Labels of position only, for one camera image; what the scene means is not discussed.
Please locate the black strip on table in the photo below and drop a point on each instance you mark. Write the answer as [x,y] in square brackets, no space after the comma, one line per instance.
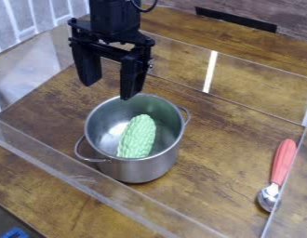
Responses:
[256,24]

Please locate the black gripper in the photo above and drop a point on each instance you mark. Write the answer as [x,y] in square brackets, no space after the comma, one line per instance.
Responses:
[111,35]

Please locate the blue object at corner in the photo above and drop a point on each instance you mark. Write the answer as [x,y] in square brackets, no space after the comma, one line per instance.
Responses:
[15,233]

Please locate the silver steel pot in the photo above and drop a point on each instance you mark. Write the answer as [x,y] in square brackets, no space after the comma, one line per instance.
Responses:
[104,125]

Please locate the red handled ice cream scoop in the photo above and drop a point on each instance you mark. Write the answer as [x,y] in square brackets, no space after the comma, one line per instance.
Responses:
[284,157]

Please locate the clear acrylic enclosure wall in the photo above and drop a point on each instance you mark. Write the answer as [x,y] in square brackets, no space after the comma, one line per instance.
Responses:
[247,107]

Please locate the green bumpy bitter gourd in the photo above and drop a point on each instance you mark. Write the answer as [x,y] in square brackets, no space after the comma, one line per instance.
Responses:
[138,137]

